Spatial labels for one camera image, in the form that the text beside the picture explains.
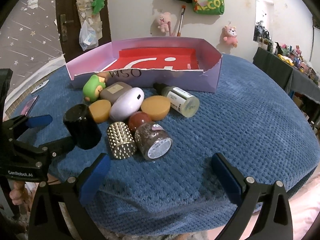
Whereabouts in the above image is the dark red ball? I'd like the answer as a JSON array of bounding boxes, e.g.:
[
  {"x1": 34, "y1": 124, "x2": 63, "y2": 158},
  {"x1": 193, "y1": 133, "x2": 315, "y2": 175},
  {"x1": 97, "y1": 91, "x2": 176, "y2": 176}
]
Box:
[{"x1": 128, "y1": 112, "x2": 152, "y2": 133}]

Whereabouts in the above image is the clear hanging organizer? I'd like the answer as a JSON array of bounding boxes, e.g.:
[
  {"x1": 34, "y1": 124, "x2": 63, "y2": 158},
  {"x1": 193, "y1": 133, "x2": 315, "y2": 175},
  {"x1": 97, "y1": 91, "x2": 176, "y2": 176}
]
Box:
[{"x1": 72, "y1": 0, "x2": 103, "y2": 40}]

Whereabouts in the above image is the black jar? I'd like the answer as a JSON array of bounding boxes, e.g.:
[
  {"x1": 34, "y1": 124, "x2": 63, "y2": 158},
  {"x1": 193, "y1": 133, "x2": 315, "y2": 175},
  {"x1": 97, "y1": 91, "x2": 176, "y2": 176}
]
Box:
[{"x1": 63, "y1": 104, "x2": 102, "y2": 150}]

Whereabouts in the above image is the white square card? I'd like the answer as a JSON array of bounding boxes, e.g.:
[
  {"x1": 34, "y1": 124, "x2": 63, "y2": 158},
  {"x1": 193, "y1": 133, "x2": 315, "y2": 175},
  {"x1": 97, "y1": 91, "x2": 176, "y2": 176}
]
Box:
[{"x1": 31, "y1": 79, "x2": 50, "y2": 95}]

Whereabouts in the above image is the large orange round disc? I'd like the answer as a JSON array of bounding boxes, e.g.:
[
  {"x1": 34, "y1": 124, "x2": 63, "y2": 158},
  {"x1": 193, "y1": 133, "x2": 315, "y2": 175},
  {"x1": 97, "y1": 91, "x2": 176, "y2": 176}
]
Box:
[{"x1": 140, "y1": 95, "x2": 171, "y2": 121}]

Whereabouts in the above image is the person's left hand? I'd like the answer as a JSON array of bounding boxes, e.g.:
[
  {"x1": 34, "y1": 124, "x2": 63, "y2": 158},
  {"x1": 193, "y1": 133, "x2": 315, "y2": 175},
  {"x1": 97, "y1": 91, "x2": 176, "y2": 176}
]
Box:
[{"x1": 10, "y1": 180, "x2": 34, "y2": 205}]

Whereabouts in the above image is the pink bear plush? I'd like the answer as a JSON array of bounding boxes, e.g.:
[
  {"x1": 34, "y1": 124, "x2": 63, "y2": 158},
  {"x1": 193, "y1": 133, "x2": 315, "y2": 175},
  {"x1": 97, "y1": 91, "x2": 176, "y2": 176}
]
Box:
[{"x1": 156, "y1": 12, "x2": 172, "y2": 33}]

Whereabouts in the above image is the green plush toy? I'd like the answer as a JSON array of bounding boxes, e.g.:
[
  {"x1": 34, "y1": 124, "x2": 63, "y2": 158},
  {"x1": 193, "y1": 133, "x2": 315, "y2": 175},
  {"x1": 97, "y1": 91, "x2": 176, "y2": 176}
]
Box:
[{"x1": 90, "y1": 0, "x2": 105, "y2": 15}]

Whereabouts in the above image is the gold studded cylinder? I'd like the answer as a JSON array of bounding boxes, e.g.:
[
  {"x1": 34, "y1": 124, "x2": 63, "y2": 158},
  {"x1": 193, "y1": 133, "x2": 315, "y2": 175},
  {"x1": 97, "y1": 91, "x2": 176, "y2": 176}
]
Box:
[{"x1": 107, "y1": 122, "x2": 137, "y2": 160}]

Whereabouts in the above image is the small orange round disc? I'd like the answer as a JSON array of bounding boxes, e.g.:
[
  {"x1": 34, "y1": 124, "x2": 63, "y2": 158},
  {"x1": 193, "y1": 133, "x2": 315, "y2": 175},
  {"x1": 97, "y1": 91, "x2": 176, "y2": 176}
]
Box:
[{"x1": 89, "y1": 99, "x2": 112, "y2": 123}]

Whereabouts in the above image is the pink fox plush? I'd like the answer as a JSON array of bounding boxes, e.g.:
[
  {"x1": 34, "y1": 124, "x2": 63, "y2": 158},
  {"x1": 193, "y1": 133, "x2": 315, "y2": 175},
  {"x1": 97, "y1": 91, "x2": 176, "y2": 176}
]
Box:
[{"x1": 222, "y1": 25, "x2": 238, "y2": 47}]

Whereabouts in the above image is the grey square earbud case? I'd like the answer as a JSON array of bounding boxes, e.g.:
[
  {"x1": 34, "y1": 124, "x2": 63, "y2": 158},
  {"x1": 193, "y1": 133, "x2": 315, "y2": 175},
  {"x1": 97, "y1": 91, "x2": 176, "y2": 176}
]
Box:
[{"x1": 99, "y1": 81, "x2": 133, "y2": 105}]

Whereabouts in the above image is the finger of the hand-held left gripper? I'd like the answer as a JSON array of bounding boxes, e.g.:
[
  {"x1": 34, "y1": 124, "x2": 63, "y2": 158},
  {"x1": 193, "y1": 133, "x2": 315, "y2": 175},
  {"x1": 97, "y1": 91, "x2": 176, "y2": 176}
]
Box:
[
  {"x1": 4, "y1": 114, "x2": 53, "y2": 140},
  {"x1": 15, "y1": 135, "x2": 76, "y2": 164}
]

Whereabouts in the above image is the brass door handle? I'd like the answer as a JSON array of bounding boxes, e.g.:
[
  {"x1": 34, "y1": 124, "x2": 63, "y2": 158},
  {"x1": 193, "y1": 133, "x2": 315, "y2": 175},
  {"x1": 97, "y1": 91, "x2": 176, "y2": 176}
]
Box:
[{"x1": 60, "y1": 14, "x2": 74, "y2": 42}]

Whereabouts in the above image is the green toy figure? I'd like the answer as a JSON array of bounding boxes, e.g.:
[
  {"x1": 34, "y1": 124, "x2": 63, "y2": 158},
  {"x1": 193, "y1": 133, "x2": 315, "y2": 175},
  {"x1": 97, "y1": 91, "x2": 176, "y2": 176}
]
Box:
[{"x1": 82, "y1": 74, "x2": 108, "y2": 103}]

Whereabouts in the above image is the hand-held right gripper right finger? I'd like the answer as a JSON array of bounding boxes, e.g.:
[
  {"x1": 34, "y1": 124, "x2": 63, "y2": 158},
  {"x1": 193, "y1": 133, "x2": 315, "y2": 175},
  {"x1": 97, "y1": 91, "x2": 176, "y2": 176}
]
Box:
[{"x1": 211, "y1": 152, "x2": 293, "y2": 240}]

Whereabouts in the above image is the purple cardboard box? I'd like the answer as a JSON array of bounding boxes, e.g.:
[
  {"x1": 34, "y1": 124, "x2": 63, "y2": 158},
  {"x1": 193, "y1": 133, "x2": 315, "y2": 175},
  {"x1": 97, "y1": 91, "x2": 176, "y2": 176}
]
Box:
[{"x1": 65, "y1": 36, "x2": 222, "y2": 93}]

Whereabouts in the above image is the glitter jar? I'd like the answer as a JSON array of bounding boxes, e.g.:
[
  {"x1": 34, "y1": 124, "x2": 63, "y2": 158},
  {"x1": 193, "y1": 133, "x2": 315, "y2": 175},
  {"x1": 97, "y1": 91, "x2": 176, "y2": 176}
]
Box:
[{"x1": 134, "y1": 122, "x2": 173, "y2": 161}]

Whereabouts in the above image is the white and orange pole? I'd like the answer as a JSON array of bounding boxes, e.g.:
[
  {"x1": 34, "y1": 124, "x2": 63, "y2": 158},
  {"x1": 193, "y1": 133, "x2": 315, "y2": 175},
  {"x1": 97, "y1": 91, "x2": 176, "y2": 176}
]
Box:
[{"x1": 177, "y1": 5, "x2": 186, "y2": 37}]

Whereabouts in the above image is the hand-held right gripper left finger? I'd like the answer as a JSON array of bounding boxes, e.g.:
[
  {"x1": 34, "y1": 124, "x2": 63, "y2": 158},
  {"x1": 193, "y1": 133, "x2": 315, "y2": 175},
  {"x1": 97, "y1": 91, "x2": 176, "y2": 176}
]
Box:
[{"x1": 29, "y1": 152, "x2": 112, "y2": 240}]

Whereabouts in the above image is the clear plastic bag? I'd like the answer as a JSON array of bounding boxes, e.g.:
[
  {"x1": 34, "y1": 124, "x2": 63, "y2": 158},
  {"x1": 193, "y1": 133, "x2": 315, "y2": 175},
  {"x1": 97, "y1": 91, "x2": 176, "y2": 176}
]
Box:
[{"x1": 79, "y1": 20, "x2": 98, "y2": 52}]

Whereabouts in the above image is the clear dropper bottle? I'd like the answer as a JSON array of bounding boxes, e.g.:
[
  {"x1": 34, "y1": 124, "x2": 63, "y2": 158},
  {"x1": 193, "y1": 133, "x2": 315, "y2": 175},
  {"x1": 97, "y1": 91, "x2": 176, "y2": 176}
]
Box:
[{"x1": 153, "y1": 82, "x2": 200, "y2": 118}]

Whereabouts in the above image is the white oval case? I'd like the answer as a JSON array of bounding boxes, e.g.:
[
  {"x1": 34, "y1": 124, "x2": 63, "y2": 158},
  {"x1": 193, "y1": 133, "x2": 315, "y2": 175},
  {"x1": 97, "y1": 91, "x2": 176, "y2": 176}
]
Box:
[{"x1": 109, "y1": 87, "x2": 145, "y2": 121}]

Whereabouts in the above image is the smartphone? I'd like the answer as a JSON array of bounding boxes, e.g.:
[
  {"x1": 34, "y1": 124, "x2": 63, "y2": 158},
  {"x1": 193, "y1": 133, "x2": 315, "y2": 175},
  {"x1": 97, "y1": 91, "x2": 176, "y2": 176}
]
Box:
[{"x1": 20, "y1": 95, "x2": 40, "y2": 117}]

